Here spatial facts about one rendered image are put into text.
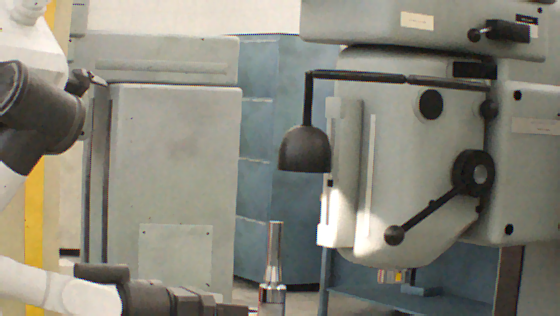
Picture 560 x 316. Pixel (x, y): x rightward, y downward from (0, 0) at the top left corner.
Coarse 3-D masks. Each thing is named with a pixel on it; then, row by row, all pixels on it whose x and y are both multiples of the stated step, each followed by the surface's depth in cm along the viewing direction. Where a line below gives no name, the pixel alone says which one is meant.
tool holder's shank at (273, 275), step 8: (272, 224) 199; (280, 224) 199; (272, 232) 199; (280, 232) 199; (272, 240) 199; (280, 240) 199; (272, 248) 199; (280, 248) 200; (272, 256) 199; (280, 256) 200; (272, 264) 199; (280, 264) 200; (272, 272) 199; (280, 272) 200; (272, 280) 199; (280, 280) 200
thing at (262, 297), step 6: (264, 294) 199; (270, 294) 198; (276, 294) 198; (282, 294) 199; (258, 300) 200; (264, 300) 199; (270, 300) 198; (276, 300) 198; (282, 300) 199; (258, 306) 200; (264, 306) 199; (270, 306) 198; (276, 306) 199; (282, 306) 199; (258, 312) 200; (264, 312) 199; (270, 312) 199; (276, 312) 199; (282, 312) 200
